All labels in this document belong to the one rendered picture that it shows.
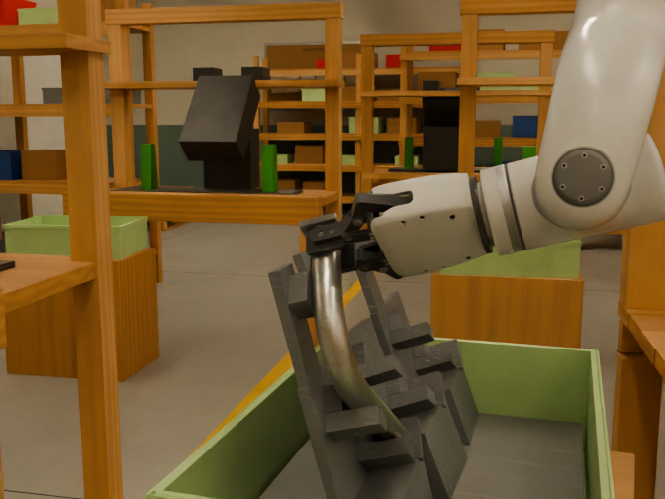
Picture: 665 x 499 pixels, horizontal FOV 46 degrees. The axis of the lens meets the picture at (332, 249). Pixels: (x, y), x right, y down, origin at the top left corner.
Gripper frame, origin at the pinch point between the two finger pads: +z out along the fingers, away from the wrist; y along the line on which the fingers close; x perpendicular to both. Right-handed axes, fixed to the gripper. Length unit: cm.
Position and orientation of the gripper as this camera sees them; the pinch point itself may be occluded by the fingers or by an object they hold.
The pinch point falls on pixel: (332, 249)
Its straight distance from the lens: 80.0
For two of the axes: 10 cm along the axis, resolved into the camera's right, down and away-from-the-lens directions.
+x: 0.1, 7.9, -6.1
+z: -9.4, 2.2, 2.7
